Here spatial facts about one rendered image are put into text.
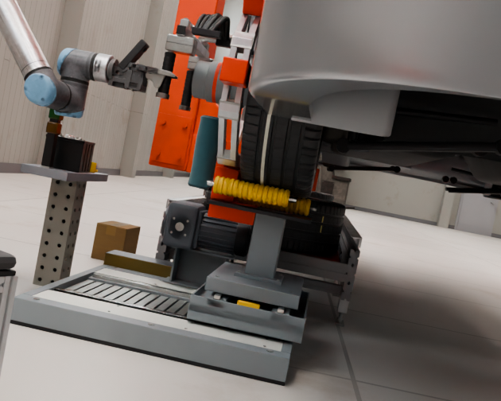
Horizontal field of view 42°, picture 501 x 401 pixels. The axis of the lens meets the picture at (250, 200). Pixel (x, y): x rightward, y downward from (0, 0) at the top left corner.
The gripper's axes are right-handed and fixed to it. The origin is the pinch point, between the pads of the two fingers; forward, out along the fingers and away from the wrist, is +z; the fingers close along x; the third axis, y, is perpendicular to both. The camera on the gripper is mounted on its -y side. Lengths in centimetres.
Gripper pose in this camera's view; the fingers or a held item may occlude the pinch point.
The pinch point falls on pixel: (172, 74)
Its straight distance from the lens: 215.3
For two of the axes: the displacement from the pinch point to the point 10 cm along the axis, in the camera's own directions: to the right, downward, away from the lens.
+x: -1.1, 0.2, -9.9
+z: 9.8, 2.0, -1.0
